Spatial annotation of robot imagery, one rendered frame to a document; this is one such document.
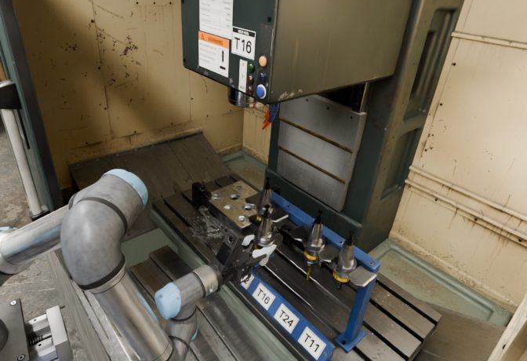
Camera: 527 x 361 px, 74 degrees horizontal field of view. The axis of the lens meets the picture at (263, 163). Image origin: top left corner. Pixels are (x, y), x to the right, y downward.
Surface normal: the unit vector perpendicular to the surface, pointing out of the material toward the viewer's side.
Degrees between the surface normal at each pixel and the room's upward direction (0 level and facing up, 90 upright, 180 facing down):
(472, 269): 90
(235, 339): 7
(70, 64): 90
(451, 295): 0
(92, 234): 47
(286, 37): 90
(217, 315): 4
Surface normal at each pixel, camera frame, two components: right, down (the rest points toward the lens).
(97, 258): 0.51, 0.01
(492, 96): -0.74, 0.27
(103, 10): 0.66, 0.40
